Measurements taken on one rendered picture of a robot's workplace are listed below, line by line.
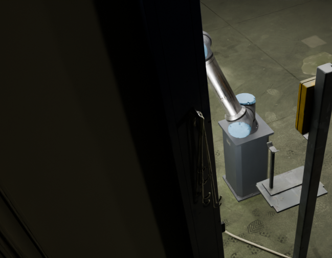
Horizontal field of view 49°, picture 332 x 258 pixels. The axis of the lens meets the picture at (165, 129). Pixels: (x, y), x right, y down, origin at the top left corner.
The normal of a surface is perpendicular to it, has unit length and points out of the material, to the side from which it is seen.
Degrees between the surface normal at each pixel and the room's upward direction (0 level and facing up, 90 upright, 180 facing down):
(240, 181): 90
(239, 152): 90
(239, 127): 95
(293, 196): 0
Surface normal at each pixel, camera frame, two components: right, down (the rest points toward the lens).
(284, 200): -0.15, -0.76
